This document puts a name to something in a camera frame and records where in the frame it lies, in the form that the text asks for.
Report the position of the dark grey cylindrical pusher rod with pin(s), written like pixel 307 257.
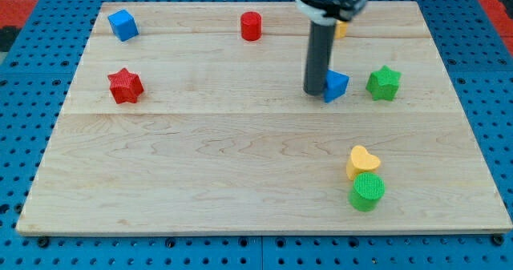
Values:
pixel 317 58

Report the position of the blue triangle block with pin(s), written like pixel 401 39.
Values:
pixel 335 85

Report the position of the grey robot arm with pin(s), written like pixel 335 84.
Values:
pixel 323 16

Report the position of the yellow block behind arm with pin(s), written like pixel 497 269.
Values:
pixel 341 29

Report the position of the red cylinder block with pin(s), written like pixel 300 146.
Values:
pixel 251 26

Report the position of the green star block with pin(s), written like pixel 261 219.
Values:
pixel 384 84

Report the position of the yellow heart block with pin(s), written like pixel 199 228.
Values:
pixel 359 161

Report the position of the green cylinder block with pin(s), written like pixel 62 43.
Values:
pixel 368 189

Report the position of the light wooden board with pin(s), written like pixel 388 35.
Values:
pixel 223 141

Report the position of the blue cube block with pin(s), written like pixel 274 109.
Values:
pixel 123 25

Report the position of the red star block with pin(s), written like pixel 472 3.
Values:
pixel 125 86

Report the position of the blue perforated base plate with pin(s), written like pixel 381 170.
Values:
pixel 38 70

